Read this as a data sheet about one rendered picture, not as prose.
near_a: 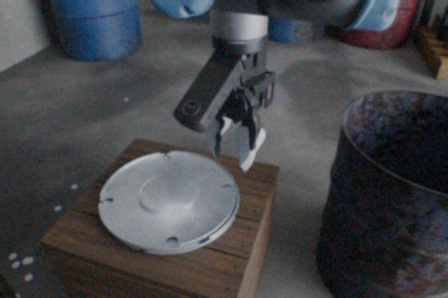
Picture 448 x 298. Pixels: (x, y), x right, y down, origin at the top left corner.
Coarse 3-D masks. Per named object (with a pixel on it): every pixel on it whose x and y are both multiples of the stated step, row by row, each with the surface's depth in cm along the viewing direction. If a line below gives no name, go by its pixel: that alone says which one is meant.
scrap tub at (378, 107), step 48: (384, 96) 89; (432, 96) 87; (384, 144) 98; (432, 144) 93; (336, 192) 79; (384, 192) 64; (432, 192) 57; (336, 240) 84; (384, 240) 69; (432, 240) 63; (336, 288) 90; (384, 288) 77; (432, 288) 73
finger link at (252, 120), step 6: (252, 108) 47; (252, 114) 47; (246, 120) 48; (252, 120) 48; (258, 120) 48; (246, 126) 49; (252, 126) 48; (258, 126) 48; (252, 132) 49; (258, 132) 49; (252, 138) 49; (252, 144) 50; (252, 150) 51
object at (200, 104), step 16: (208, 64) 46; (224, 64) 45; (240, 64) 45; (208, 80) 44; (224, 80) 44; (192, 96) 44; (208, 96) 43; (224, 96) 45; (176, 112) 44; (192, 112) 43; (208, 112) 43; (192, 128) 43
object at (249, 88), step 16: (224, 48) 43; (240, 48) 43; (256, 48) 43; (256, 64) 49; (240, 80) 47; (256, 80) 48; (272, 80) 51; (240, 96) 46; (256, 96) 51; (272, 96) 53; (224, 112) 50; (240, 112) 48
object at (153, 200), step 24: (144, 168) 80; (168, 168) 80; (192, 168) 80; (216, 168) 80; (120, 192) 73; (144, 192) 72; (168, 192) 72; (192, 192) 72; (216, 192) 73; (120, 216) 68; (144, 216) 68; (168, 216) 68; (192, 216) 68; (216, 216) 68; (144, 240) 63; (192, 240) 62
